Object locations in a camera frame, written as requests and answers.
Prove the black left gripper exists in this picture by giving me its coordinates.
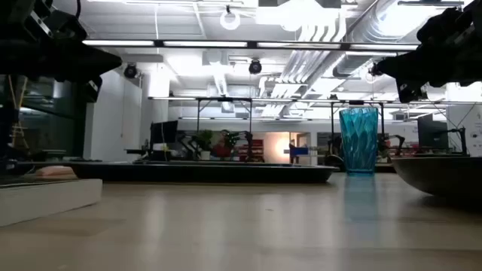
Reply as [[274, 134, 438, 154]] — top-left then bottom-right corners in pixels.
[[0, 7, 124, 103]]

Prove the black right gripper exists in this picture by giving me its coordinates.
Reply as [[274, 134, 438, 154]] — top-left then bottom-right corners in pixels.
[[375, 0, 482, 104]]

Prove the teal faceted plastic cup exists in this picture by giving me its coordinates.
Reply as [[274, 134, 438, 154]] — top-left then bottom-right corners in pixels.
[[338, 107, 380, 176]]

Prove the dark round plate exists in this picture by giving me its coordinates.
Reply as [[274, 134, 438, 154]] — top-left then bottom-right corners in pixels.
[[391, 156, 482, 199]]

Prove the black serving tray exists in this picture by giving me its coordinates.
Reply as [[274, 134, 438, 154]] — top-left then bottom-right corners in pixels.
[[69, 160, 338, 184]]

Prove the black computer monitor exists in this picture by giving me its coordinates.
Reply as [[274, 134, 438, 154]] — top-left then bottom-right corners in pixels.
[[416, 114, 450, 152], [149, 120, 179, 151]]

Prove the white panel with drawings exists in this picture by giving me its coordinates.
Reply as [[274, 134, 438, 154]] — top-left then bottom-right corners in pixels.
[[446, 82, 482, 157]]

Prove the green potted plant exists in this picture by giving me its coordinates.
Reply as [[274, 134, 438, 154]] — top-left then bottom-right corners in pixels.
[[196, 129, 215, 161]]

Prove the blue box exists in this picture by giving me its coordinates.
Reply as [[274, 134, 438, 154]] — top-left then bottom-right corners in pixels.
[[288, 145, 310, 157]]

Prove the white base block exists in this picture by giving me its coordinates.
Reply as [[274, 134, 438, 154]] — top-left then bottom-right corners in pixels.
[[0, 178, 103, 227]]

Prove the black overhead bar with lights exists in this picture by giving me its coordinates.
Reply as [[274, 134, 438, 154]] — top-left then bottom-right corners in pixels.
[[81, 38, 421, 52]]

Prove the red shelf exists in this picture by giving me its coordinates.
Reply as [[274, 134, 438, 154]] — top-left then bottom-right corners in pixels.
[[240, 139, 264, 163]]

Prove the black hanging camera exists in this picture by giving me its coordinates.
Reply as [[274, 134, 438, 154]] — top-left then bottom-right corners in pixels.
[[248, 58, 264, 75], [123, 62, 139, 80]]

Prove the black background rig frame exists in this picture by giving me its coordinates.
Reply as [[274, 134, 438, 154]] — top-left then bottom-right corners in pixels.
[[329, 99, 386, 159], [194, 96, 254, 163]]

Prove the white hanging ring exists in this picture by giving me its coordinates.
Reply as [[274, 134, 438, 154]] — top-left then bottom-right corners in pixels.
[[219, 5, 242, 32]]

